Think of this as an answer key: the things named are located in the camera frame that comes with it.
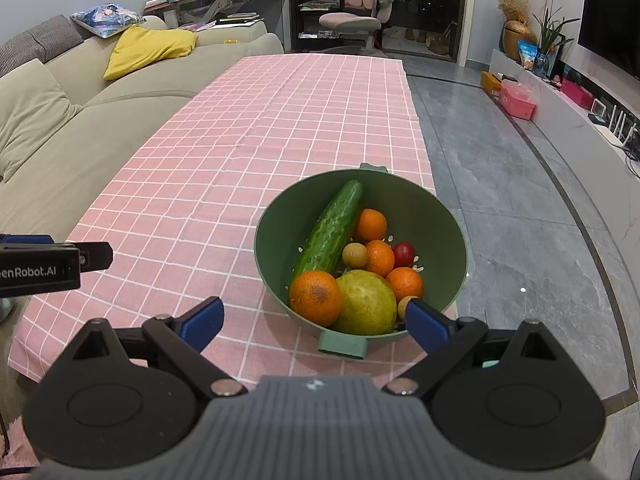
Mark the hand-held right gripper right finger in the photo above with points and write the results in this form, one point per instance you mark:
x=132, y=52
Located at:
x=425, y=327

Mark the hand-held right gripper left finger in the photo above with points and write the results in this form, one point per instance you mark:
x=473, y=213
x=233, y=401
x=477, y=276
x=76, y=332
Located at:
x=202, y=325

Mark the orange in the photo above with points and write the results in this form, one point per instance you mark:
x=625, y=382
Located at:
x=405, y=282
x=378, y=258
x=315, y=297
x=371, y=225

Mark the red cherry tomato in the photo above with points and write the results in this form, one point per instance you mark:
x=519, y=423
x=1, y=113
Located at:
x=404, y=254

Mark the green colander bowl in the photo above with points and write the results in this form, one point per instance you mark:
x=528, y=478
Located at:
x=415, y=200

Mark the yellow-green pear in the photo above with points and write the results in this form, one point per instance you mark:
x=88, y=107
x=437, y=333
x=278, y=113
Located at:
x=365, y=305

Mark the green cucumber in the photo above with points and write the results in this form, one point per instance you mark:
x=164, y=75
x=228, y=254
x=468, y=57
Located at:
x=330, y=232

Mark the beige sofa cushion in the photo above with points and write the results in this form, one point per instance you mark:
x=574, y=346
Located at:
x=30, y=115

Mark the pink checked tablecloth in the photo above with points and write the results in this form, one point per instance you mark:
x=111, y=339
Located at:
x=250, y=125

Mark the beige sofa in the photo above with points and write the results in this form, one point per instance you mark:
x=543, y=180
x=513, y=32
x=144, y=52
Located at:
x=150, y=80

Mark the pink storage box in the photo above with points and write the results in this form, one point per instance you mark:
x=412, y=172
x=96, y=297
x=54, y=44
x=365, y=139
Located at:
x=519, y=101

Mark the yellow pillow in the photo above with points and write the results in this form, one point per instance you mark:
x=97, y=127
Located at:
x=150, y=50

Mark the yellow box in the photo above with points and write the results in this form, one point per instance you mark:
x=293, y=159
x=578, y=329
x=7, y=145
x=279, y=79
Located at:
x=491, y=82

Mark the blue printed pillow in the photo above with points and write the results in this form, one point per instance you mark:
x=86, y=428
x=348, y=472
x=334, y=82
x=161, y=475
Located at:
x=107, y=20

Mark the magenta box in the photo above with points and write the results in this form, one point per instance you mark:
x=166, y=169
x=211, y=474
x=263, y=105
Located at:
x=579, y=94

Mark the white router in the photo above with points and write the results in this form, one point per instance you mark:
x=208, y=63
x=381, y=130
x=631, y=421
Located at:
x=622, y=127

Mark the brown bag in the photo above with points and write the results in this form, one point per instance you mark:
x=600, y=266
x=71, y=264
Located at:
x=441, y=40

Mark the blue snack bag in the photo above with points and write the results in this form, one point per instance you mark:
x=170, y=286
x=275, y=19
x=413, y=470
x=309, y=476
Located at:
x=527, y=54

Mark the golden vase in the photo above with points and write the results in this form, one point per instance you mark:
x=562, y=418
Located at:
x=519, y=40

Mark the potted green plant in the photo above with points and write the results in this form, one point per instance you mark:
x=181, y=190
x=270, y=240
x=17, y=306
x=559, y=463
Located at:
x=547, y=45

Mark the pink office chair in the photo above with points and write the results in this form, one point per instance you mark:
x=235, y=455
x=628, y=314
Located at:
x=360, y=5

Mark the black shelf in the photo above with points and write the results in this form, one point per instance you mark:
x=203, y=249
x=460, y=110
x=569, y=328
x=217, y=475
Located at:
x=312, y=10

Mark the black television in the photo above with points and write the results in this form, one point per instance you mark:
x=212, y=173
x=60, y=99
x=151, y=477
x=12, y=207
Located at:
x=612, y=10

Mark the small white frame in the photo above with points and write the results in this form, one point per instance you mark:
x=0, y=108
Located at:
x=597, y=111

